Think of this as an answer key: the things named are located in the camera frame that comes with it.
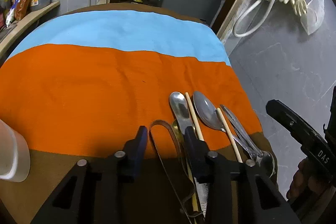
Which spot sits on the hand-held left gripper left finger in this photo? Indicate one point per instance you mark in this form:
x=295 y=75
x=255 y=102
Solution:
x=141 y=136

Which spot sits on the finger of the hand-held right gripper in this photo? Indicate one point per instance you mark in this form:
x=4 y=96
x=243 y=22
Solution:
x=286 y=119

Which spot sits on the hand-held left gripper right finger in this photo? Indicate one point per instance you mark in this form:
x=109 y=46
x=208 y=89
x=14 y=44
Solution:
x=189 y=138

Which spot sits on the wooden chopstick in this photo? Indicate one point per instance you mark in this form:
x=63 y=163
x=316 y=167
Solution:
x=229 y=134
x=194 y=116
x=194 y=200

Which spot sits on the metal tongs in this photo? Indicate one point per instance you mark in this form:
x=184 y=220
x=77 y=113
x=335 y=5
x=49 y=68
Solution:
x=162 y=158

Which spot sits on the large metal spoon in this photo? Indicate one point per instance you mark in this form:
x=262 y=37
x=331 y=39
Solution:
x=207 y=111

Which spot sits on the white utensil holder cup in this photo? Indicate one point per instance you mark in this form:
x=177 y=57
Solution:
x=15 y=155

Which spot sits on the person's right hand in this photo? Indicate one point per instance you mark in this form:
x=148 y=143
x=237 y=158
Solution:
x=302 y=182

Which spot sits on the orange blue brown striped tablecloth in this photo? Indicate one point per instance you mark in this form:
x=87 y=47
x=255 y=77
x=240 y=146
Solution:
x=92 y=82

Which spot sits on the clear plastic bag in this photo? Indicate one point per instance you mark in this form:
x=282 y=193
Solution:
x=313 y=16

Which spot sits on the beige kitchen counter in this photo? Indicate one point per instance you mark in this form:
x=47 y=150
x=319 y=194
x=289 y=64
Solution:
x=31 y=16

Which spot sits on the white blue packet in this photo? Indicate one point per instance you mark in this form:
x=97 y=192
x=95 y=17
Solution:
x=11 y=12

